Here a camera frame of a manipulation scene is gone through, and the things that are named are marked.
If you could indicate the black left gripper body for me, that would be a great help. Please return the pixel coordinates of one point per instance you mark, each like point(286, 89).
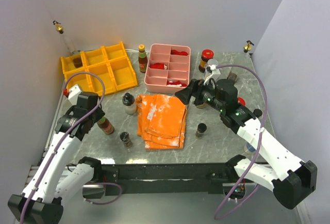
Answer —
point(97, 114)

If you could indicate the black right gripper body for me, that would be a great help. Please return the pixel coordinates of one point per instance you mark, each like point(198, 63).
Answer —
point(206, 94)

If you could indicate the sauce bottle green label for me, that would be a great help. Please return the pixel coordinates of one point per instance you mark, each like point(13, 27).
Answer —
point(105, 125)

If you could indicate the white bottle black cap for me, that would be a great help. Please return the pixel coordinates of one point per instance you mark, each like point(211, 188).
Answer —
point(129, 103)

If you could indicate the dark spice shaker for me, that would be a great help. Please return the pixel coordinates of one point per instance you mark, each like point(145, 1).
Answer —
point(125, 138)

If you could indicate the sauce bottle yellow cap back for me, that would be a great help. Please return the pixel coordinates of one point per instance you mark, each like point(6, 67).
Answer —
point(142, 58)

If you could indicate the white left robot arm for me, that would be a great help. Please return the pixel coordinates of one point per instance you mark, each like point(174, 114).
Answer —
point(42, 200)

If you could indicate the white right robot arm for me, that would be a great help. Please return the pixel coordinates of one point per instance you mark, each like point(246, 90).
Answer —
point(289, 178)

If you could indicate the red white sock bottom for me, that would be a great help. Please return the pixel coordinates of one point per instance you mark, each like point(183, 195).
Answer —
point(176, 84)

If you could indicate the brown spice jar under gripper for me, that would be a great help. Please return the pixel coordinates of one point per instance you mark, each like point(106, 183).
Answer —
point(199, 105)

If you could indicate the red lid jar right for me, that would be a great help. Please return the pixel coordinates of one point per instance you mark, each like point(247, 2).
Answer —
point(241, 101)

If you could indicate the dark brown jar back right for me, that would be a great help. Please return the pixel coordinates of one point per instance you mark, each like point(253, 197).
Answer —
point(232, 76)

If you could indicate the pink divided tray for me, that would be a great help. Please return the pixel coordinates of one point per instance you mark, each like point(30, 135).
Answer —
point(178, 68)

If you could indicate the silver lid glass jar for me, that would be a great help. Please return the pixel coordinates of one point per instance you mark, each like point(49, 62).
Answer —
point(210, 62)

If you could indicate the orange tie-dye cloth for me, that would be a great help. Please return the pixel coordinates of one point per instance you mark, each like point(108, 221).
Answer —
point(161, 121)

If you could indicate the dark spice jar right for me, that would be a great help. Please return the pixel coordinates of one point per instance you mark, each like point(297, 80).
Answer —
point(201, 129)

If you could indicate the yellow plastic bin organizer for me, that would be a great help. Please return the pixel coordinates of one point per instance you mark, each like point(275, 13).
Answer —
point(110, 63)

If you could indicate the red sock middle compartment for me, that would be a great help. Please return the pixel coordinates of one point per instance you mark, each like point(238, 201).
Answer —
point(160, 66)

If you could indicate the red sock compartment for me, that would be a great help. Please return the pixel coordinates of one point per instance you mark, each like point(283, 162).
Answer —
point(160, 66)
point(179, 53)

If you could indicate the red lid sauce jar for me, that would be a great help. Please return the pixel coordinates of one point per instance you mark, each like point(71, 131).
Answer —
point(206, 55)

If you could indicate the red sock top compartment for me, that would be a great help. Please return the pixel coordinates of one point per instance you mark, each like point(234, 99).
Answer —
point(179, 53)

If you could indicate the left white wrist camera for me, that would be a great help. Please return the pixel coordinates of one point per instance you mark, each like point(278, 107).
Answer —
point(73, 92)

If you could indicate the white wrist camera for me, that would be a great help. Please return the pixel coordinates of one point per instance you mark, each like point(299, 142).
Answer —
point(211, 73)
point(73, 92)

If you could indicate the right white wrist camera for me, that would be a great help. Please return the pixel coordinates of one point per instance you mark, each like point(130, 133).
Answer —
point(211, 73)

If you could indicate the brass clamp right wall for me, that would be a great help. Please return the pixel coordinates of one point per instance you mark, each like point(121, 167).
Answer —
point(248, 46)

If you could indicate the brass clamp wall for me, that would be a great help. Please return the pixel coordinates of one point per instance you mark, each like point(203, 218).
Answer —
point(248, 46)
point(58, 27)

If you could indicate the brass clamp left wall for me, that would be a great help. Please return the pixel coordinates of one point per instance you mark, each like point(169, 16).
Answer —
point(58, 27)

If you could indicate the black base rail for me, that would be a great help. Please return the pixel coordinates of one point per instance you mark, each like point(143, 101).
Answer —
point(167, 178)

